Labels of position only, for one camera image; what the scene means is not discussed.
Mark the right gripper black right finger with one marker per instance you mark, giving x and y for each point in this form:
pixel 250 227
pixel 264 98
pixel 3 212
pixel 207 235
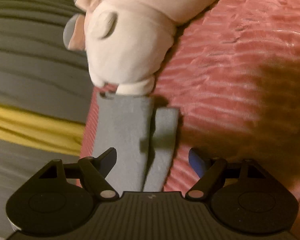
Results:
pixel 215 173

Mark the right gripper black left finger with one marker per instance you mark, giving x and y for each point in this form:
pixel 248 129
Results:
pixel 92 172

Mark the grey sweatpants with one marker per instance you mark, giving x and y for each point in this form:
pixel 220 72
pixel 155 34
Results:
pixel 144 137

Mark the yellow curtain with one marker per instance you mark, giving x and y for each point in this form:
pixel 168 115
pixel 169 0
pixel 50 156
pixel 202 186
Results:
pixel 39 131

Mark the pink ribbed bedspread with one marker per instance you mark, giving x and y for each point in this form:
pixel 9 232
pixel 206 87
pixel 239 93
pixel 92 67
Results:
pixel 234 75

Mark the grey curtain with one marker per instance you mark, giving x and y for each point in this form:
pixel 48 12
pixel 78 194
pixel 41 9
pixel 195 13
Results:
pixel 39 76

